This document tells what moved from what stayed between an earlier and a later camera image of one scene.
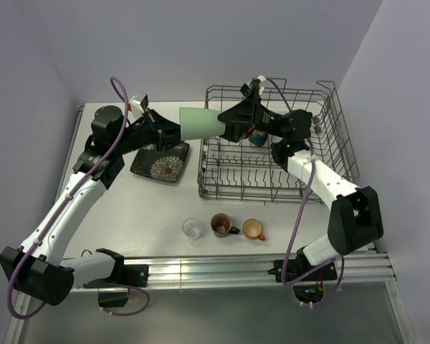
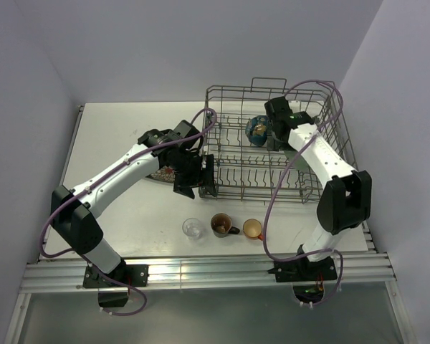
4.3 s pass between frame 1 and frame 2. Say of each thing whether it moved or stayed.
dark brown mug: stayed
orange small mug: stayed
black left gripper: moved
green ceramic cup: moved
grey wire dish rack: stayed
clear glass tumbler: stayed
